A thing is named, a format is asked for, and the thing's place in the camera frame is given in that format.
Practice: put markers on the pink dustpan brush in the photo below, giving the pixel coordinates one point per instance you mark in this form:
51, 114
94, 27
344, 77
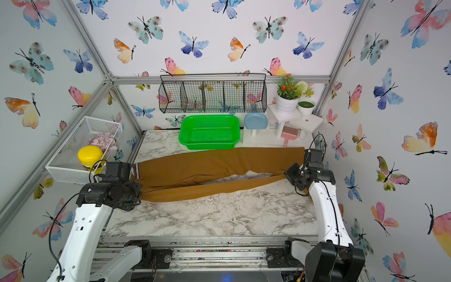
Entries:
289, 134

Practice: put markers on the black wire wall basket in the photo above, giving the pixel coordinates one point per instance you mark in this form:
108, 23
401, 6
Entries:
213, 93

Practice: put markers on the metal base rail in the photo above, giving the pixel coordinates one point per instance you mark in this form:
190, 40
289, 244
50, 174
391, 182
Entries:
202, 254

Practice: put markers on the green plastic basket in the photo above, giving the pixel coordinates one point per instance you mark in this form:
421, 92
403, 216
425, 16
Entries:
210, 132

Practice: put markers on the brown long pants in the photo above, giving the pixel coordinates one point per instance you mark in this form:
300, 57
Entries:
189, 176

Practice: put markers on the small white pot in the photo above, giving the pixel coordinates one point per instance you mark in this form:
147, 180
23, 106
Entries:
306, 107

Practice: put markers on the white mesh wall basket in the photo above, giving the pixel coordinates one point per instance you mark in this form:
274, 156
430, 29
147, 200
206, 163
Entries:
65, 166

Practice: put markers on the light blue round plate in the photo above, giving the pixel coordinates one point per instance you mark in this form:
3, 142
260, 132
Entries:
255, 121

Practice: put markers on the white step shelf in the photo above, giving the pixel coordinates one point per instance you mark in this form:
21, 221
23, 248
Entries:
272, 136

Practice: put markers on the pink shells bag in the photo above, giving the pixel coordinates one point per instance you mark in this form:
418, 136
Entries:
105, 141

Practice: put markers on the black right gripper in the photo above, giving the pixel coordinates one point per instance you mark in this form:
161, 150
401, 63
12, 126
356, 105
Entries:
290, 174

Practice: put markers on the yellow lidded jar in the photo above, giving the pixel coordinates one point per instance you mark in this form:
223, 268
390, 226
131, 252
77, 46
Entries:
89, 157

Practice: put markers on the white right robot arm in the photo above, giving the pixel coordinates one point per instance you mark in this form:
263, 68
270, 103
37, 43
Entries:
334, 258

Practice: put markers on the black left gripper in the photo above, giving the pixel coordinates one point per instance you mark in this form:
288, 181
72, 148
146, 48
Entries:
130, 204

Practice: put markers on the white potted flower plant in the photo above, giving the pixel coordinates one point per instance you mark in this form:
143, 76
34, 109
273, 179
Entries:
289, 93

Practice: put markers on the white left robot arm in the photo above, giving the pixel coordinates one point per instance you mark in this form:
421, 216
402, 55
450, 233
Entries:
76, 259

